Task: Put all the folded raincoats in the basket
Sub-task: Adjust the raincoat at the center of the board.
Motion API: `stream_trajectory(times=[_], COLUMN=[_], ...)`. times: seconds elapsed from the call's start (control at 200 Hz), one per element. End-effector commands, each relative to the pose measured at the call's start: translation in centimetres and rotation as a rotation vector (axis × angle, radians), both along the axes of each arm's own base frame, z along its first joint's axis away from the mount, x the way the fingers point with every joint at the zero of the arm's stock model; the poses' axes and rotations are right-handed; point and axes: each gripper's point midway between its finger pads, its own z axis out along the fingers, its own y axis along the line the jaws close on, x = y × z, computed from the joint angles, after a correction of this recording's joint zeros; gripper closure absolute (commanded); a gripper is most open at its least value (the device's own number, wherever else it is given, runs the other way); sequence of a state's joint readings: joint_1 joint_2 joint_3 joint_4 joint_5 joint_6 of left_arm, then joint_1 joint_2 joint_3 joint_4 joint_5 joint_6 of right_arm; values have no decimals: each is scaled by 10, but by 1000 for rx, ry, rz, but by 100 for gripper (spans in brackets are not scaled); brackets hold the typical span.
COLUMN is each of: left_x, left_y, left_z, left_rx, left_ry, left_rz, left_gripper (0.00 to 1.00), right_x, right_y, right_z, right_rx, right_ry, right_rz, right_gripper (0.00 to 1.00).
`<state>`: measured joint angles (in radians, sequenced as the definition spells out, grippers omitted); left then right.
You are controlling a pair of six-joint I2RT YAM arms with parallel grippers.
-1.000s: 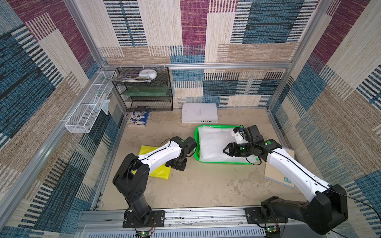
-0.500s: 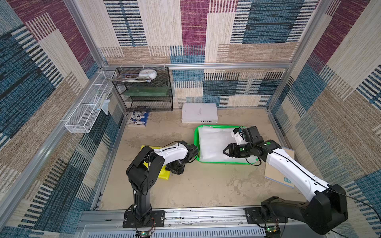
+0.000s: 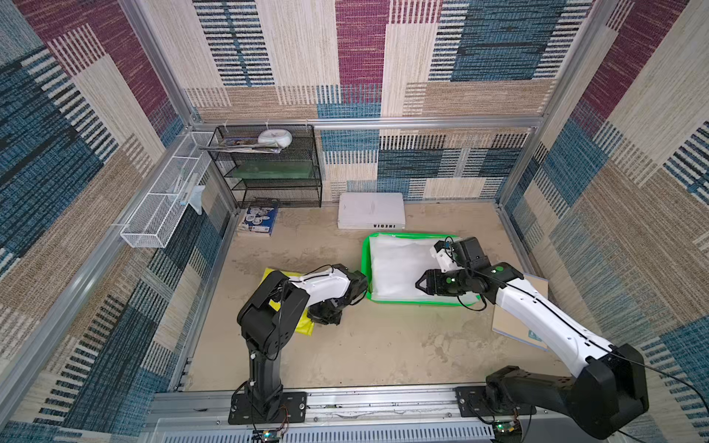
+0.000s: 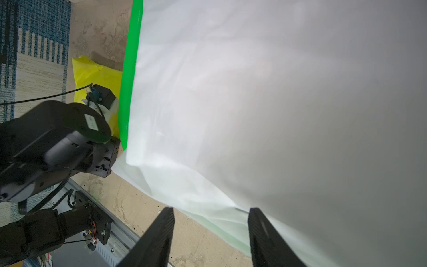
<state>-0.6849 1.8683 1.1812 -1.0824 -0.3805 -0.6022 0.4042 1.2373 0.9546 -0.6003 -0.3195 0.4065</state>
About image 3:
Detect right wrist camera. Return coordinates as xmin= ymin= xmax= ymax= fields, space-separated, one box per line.
xmin=430 ymin=236 xmax=490 ymax=272

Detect small yellow raincoat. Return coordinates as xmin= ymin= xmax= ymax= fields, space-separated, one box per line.
xmin=261 ymin=268 xmax=315 ymax=336

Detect white round object on shelf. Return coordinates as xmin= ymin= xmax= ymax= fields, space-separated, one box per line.
xmin=258 ymin=129 xmax=293 ymax=149

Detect cardboard box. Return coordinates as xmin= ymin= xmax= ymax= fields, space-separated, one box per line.
xmin=491 ymin=274 xmax=548 ymax=351

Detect blue printed packet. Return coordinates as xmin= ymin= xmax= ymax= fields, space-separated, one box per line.
xmin=236 ymin=205 xmax=279 ymax=236

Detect white wire wall basket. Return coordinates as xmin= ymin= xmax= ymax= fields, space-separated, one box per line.
xmin=120 ymin=134 xmax=210 ymax=248

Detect aluminium front rail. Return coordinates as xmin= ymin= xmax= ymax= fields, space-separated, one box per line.
xmin=140 ymin=378 xmax=616 ymax=443

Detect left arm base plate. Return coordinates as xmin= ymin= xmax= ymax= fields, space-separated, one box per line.
xmin=227 ymin=391 xmax=308 ymax=426

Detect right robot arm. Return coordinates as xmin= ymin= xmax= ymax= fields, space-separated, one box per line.
xmin=415 ymin=263 xmax=649 ymax=439

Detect white flat box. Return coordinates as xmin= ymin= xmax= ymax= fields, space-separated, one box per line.
xmin=338 ymin=192 xmax=406 ymax=231

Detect magazines on shelf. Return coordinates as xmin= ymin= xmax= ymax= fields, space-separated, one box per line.
xmin=201 ymin=138 xmax=282 ymax=154

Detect black wire shelf rack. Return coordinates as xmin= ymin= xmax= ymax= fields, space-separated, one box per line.
xmin=205 ymin=124 xmax=323 ymax=208

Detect white raincoat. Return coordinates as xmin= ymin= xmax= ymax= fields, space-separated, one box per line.
xmin=367 ymin=234 xmax=480 ymax=305

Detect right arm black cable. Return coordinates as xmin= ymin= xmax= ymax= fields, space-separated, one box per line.
xmin=608 ymin=348 xmax=709 ymax=443

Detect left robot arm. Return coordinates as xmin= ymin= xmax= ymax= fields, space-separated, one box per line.
xmin=228 ymin=264 xmax=369 ymax=426

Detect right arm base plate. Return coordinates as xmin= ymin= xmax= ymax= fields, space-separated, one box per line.
xmin=453 ymin=385 xmax=537 ymax=418

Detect green plastic basket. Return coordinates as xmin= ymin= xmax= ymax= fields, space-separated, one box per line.
xmin=360 ymin=231 xmax=482 ymax=306

